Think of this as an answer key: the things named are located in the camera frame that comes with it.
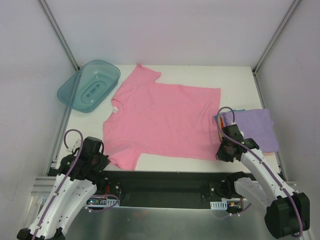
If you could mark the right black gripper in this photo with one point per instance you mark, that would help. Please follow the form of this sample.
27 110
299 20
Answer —
222 152

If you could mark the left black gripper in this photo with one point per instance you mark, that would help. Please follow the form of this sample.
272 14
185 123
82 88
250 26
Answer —
103 161

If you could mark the pink t shirt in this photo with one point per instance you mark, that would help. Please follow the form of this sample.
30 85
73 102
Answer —
171 120

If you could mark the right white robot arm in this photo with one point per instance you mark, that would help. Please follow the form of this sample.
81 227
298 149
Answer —
286 211

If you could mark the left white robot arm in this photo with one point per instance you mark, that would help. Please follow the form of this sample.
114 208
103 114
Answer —
54 220

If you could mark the teal folded t shirt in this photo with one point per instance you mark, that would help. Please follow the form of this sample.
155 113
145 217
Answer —
235 110

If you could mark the purple folded t shirt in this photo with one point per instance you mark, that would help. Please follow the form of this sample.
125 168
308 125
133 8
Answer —
256 124

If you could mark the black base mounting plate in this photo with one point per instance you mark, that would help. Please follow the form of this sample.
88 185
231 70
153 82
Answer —
177 190

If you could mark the teal plastic tub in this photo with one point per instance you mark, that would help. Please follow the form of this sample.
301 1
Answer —
89 86

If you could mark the left white cable duct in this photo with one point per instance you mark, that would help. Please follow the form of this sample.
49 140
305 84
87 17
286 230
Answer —
95 201

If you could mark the white cable duct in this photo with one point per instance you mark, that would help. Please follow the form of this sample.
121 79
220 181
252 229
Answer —
95 201
219 205

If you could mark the right white cable duct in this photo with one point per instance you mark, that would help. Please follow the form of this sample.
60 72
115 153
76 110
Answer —
219 205

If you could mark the front aluminium frame rail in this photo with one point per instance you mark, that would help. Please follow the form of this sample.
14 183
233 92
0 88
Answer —
43 186

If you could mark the right aluminium frame post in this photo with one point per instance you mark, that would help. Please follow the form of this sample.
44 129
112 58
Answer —
294 5

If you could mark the aluminium frame post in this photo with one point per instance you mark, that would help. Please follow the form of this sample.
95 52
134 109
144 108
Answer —
294 5
58 33

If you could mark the left aluminium frame post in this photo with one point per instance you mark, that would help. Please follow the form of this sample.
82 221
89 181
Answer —
58 33

